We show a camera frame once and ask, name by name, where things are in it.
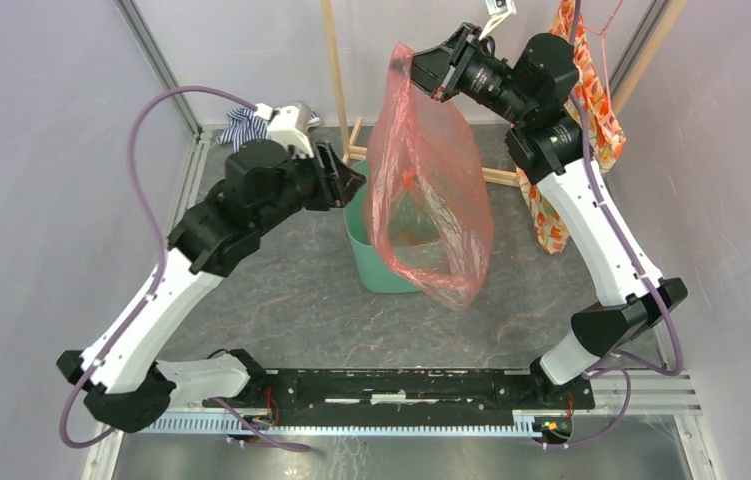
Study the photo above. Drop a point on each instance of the left aluminium corner post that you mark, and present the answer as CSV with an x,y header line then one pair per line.
x,y
156,58

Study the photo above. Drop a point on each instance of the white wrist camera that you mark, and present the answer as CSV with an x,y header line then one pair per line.
x,y
498,12
288,126

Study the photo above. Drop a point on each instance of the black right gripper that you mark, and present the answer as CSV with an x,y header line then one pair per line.
x,y
429,66

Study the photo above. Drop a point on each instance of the pink wire hanger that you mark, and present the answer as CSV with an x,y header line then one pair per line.
x,y
596,21

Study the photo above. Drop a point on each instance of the slotted cable duct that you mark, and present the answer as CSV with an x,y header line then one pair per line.
x,y
223,423

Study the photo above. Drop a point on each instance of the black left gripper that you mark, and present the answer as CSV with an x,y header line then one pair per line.
x,y
337,184

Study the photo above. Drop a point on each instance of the green plastic trash bin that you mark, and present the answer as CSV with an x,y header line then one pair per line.
x,y
375,258

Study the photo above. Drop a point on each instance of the aluminium corner post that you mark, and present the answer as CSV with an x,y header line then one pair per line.
x,y
156,58
634,59

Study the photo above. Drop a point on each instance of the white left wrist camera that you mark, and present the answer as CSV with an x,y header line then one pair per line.
x,y
288,126

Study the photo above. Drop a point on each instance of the red plastic trash bag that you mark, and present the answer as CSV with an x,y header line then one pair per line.
x,y
427,212

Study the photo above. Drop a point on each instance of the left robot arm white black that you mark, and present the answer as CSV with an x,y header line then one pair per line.
x,y
126,385

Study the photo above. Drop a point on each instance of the blue white striped cloth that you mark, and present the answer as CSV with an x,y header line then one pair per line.
x,y
247,125

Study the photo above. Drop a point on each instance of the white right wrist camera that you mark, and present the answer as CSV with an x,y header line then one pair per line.
x,y
498,12

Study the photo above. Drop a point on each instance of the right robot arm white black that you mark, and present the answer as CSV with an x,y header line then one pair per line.
x,y
551,147

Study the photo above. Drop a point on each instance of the right aluminium corner post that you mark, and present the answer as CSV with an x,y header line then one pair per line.
x,y
634,59

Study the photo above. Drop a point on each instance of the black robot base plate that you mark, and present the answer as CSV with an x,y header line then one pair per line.
x,y
406,397

